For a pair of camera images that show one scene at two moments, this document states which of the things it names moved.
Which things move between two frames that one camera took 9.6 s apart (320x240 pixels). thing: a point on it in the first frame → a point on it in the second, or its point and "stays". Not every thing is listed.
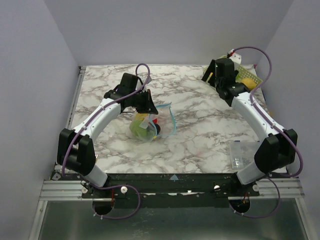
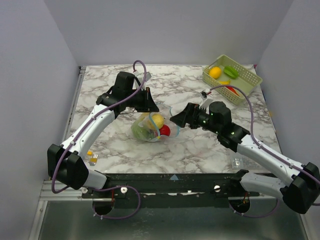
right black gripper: (210, 75) → (191, 116)
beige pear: (249, 82) → (158, 120)
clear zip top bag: (148, 126) stays
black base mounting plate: (170, 190) stays
